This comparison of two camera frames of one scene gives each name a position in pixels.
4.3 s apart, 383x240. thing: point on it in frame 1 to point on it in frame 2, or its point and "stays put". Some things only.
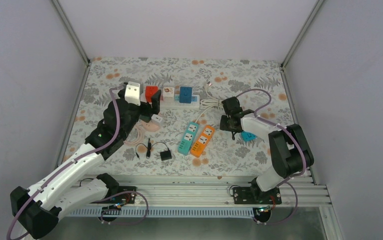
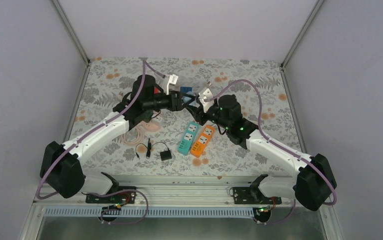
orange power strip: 200,144 stays put
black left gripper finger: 155,102 to 193,96
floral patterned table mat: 198,116 stays put
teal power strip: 188,139 stays put
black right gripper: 223,126 to 198,115
